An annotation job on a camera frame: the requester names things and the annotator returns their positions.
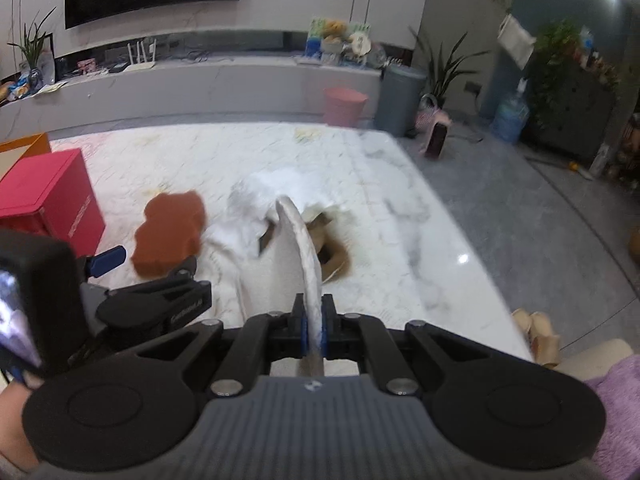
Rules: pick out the blue water jug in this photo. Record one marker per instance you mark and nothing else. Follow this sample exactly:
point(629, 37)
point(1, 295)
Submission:
point(511, 115)

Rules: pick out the pink waste bin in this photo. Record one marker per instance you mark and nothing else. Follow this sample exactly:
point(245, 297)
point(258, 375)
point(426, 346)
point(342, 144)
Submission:
point(343, 106)

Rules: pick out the brown bear shaped sponge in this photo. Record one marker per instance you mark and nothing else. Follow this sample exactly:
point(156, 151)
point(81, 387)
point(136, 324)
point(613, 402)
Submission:
point(171, 232)

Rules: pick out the teddy bear on cabinet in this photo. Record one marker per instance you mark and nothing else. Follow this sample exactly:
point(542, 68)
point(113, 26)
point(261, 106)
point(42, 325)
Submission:
point(333, 36)

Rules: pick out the brown plush toy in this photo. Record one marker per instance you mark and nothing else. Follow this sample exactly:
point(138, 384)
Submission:
point(331, 254)

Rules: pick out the white wifi router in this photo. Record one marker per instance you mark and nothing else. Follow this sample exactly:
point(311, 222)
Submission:
point(141, 55)

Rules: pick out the pink space heater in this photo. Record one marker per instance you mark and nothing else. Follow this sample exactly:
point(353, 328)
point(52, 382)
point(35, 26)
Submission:
point(432, 123)

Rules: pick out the hanging white paper calendar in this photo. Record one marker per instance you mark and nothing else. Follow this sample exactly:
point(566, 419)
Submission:
point(516, 41)

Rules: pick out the white fluffy towel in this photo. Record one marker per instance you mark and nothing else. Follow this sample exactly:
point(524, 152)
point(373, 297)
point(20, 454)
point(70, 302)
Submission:
point(265, 239)

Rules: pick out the grey pedal trash can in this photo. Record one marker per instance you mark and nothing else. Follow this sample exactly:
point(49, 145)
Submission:
point(400, 94)

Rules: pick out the beige slippers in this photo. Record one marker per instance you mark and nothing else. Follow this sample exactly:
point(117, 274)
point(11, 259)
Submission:
point(543, 342)

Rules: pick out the orange storage box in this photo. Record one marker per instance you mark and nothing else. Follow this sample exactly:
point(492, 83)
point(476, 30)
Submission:
point(11, 152)

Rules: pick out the white insole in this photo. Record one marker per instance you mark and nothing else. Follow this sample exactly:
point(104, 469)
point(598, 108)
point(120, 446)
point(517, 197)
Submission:
point(312, 363)

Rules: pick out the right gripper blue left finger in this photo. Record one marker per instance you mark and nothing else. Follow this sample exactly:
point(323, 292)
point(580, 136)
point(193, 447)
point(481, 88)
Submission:
point(250, 351)

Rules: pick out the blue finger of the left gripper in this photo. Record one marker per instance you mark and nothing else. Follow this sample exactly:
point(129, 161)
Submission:
point(104, 262)

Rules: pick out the dark side cabinet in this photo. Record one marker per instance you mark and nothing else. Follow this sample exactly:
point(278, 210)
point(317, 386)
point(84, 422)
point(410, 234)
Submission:
point(568, 114)

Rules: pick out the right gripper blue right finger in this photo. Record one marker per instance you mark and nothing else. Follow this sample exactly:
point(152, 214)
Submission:
point(367, 342)

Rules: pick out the red gift box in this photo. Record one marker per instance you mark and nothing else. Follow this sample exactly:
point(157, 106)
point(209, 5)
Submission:
point(51, 194)

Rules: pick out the green plant in glass vase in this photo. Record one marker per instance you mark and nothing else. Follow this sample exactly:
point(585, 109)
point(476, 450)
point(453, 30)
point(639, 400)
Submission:
point(31, 46)

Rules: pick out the green floor plant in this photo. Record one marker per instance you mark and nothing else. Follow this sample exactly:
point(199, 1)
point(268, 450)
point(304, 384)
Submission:
point(443, 69)

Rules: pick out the white marble tv cabinet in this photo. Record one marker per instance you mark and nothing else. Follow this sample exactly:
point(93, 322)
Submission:
point(247, 86)

